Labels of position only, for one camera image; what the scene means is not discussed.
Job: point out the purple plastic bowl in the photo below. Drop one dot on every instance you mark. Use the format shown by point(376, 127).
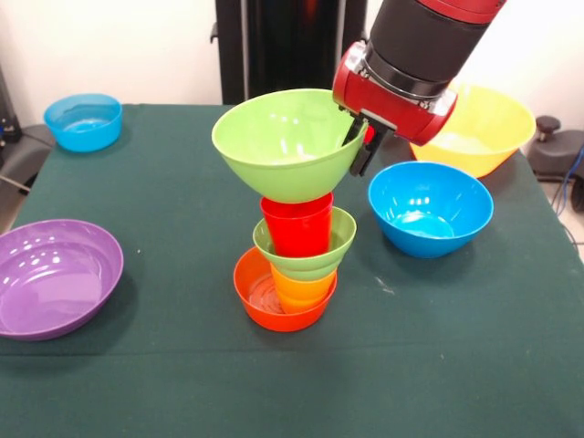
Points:
point(55, 283)

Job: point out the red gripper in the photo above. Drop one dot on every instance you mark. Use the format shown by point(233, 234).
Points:
point(388, 107)

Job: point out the black equipment rack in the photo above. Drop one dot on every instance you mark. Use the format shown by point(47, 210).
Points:
point(7, 114)

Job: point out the small blue plastic bowl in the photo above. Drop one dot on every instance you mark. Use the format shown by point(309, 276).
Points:
point(84, 132)

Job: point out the grey base with black knob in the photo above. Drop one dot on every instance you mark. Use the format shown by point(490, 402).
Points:
point(556, 150)

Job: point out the large blue plastic bowl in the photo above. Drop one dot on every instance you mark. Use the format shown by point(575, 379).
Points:
point(429, 205)

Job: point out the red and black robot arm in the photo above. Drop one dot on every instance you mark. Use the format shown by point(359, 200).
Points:
point(424, 41)

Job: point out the large green plastic bowl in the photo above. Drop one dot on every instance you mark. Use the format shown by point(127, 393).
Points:
point(283, 150)

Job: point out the pink plastic cup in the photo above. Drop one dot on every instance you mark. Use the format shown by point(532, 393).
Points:
point(368, 133)

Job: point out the yellow plastic bowl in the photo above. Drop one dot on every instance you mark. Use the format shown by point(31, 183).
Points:
point(488, 137)

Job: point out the orange plastic cup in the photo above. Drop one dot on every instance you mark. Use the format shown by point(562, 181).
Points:
point(305, 292)

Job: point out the small green ribbed bowl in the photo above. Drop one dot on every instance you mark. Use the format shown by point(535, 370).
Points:
point(344, 237)

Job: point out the dark green tablecloth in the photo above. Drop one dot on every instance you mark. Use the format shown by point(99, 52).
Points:
point(292, 378)

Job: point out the red plastic cup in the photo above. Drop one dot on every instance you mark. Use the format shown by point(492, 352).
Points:
point(301, 228)

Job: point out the orange plastic bowl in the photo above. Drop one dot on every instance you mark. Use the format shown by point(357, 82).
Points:
point(251, 310)

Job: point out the grey machine base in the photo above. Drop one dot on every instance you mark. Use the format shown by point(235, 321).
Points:
point(27, 150)

